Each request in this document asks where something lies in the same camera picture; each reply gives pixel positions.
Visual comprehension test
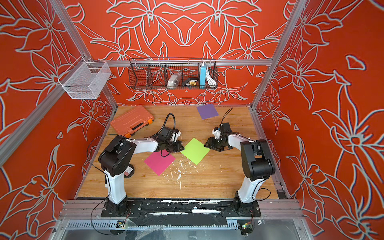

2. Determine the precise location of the lime green square paper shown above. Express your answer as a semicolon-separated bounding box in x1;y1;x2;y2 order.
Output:
181;138;210;165

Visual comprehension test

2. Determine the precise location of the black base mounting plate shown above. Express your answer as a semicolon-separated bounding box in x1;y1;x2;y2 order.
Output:
101;199;261;229

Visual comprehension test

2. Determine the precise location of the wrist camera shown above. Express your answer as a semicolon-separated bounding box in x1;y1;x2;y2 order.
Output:
158;127;181;144
212;123;233;140

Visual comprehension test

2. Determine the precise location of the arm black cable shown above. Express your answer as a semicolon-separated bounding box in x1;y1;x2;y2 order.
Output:
221;107;234;125
161;112;177;133

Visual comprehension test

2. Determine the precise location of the clear acrylic wall bin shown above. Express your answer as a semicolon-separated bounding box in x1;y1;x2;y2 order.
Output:
59;62;111;100

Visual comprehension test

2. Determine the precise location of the black wire wall basket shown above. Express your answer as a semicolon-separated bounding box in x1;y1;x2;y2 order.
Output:
128;58;219;90

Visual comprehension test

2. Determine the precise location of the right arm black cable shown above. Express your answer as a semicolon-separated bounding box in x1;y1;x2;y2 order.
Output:
221;107;234;125

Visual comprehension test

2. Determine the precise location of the small black box in basket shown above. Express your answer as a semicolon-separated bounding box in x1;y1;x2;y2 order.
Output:
182;77;200;87

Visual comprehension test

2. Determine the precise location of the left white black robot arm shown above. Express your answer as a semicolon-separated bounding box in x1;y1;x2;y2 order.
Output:
99;135;185;217

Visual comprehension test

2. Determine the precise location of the magenta square paper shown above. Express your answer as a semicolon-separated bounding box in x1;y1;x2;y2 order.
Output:
144;152;176;176

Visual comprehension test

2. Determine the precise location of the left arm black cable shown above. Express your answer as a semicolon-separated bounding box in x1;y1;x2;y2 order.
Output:
161;112;177;133

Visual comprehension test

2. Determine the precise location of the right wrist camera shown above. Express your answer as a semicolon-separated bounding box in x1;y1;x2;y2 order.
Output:
212;123;233;140

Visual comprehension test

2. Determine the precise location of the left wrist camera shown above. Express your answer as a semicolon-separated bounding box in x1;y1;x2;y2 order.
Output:
158;127;181;144

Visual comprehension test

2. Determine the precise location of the white cable in basket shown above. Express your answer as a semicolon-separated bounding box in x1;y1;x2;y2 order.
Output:
205;69;217;88

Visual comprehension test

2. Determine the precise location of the orange plastic tool case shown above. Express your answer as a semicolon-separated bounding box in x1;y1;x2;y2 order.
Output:
111;105;155;138

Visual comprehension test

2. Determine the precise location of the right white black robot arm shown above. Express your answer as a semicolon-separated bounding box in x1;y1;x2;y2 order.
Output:
204;133;276;215

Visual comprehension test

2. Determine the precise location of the purple square paper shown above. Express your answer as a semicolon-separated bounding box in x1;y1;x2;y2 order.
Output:
197;104;219;120

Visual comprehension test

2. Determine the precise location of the clear plastic bag in basket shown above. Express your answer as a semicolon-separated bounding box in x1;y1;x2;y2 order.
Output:
167;72;182;90

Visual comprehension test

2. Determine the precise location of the light blue box in basket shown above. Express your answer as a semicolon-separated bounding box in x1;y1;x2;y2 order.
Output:
200;63;207;89

